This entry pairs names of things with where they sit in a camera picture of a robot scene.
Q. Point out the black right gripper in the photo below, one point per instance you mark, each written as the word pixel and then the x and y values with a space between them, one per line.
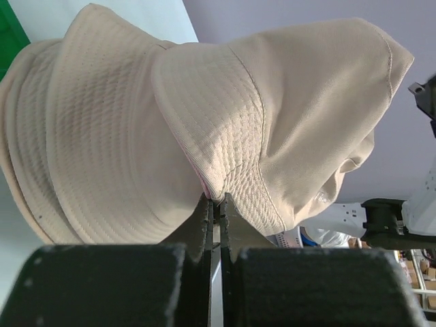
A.
pixel 424 95

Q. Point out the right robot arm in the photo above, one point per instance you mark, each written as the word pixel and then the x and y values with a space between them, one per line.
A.
pixel 386 223

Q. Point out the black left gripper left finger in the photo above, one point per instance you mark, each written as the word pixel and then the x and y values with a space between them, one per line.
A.
pixel 167 284

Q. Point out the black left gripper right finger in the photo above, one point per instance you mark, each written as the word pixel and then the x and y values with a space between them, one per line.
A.
pixel 264 285

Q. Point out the beige logo bucket hat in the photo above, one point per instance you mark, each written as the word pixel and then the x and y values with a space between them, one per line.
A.
pixel 85 150

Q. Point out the green plastic tray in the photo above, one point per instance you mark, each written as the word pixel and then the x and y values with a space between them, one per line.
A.
pixel 12 37

